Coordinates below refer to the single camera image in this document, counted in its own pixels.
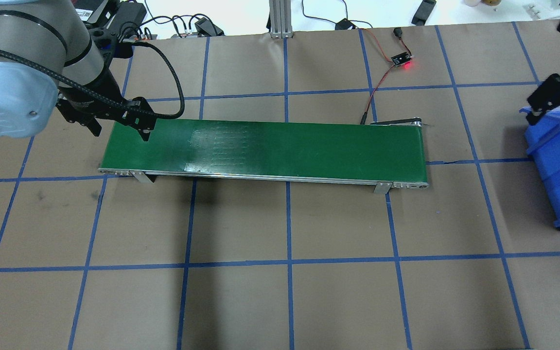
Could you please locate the red black wire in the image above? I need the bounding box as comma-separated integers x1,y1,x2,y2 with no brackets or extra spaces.
359,28,413,126

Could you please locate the green conveyor belt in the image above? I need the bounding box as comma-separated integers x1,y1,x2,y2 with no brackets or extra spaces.
98,119,429,189

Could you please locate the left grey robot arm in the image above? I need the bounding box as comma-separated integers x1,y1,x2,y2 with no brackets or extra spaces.
0,0,156,141

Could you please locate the aluminium frame post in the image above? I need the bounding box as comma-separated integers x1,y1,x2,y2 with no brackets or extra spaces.
268,0,294,38

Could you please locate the small sensor board red LED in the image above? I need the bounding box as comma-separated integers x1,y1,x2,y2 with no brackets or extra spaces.
390,52,413,69

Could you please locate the black power adapter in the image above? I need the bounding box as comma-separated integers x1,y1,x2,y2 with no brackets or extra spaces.
194,17,225,37

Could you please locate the braided black cable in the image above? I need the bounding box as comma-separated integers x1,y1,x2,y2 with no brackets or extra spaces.
0,40,185,120

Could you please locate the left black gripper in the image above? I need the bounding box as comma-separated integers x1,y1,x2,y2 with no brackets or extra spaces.
56,73,157,142

